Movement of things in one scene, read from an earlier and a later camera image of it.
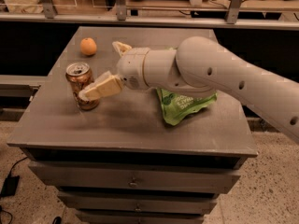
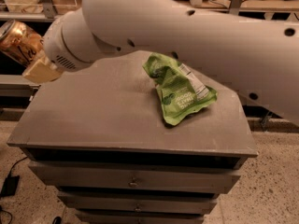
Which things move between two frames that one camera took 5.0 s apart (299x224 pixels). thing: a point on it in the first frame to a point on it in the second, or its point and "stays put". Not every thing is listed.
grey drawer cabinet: x=123 y=161 stays put
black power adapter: x=9 y=187 stays put
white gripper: x=132 y=68 to x=55 y=49
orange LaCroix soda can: x=79 y=76 to x=20 y=41
